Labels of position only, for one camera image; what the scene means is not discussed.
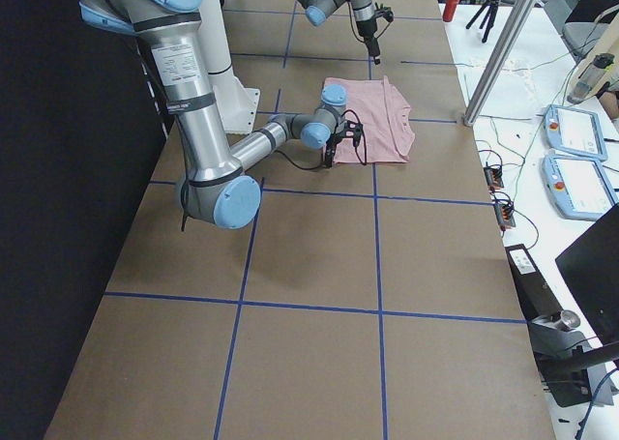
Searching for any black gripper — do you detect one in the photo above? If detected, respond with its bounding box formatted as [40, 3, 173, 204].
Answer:
[356, 17, 381, 65]
[323, 132, 344, 168]

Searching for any pink Snoopy t-shirt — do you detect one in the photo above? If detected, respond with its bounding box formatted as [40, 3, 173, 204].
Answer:
[324, 75, 415, 163]

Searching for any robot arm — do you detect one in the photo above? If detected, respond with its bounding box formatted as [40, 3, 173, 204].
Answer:
[79, 0, 347, 229]
[297, 0, 394, 65]

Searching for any black tripod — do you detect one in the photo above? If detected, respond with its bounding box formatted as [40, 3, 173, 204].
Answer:
[465, 0, 501, 44]

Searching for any orange terminal board far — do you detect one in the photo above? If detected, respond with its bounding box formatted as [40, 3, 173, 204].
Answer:
[484, 164, 504, 191]

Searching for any orange terminal board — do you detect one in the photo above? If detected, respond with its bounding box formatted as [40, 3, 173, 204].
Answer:
[490, 191, 516, 232]
[484, 164, 504, 191]

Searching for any orange terminal board near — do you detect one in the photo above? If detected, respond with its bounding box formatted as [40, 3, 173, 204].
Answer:
[490, 191, 516, 232]

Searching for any blue teach pendant far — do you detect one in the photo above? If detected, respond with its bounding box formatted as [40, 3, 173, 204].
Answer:
[544, 104, 608, 161]

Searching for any blue teach pendant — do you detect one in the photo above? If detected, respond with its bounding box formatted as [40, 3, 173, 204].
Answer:
[544, 104, 608, 161]
[542, 154, 618, 221]

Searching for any clear water bottle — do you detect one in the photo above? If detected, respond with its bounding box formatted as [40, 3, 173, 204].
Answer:
[567, 53, 614, 104]

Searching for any blue teach pendant near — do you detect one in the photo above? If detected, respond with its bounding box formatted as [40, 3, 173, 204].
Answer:
[542, 154, 618, 221]

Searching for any black monitor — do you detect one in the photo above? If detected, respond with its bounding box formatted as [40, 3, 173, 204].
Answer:
[555, 206, 618, 343]

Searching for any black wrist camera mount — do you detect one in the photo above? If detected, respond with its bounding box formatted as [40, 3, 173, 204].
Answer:
[374, 4, 394, 23]
[341, 120, 365, 148]

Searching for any black braided camera cable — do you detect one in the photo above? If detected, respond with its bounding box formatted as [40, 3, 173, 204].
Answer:
[273, 109, 369, 171]

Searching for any aluminium frame post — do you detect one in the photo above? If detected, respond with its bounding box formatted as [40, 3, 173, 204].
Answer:
[463, 0, 538, 127]

